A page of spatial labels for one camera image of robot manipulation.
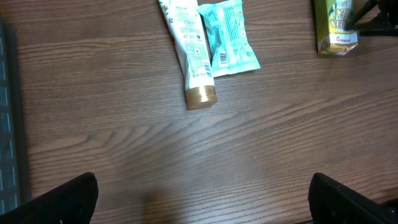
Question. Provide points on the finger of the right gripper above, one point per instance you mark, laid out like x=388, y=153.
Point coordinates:
x=384, y=24

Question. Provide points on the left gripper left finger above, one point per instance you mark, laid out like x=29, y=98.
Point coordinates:
x=73, y=202

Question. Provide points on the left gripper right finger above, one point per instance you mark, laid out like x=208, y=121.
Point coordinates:
x=331, y=202

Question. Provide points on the green yellow snack pack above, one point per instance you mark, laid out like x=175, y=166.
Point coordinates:
x=331, y=17

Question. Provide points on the teal snack packet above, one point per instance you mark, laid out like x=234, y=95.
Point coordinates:
x=228, y=42

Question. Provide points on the white cream tube gold cap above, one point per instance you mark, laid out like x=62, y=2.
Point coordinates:
x=186, y=27

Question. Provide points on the grey plastic basket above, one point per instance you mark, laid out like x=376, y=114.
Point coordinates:
x=15, y=180

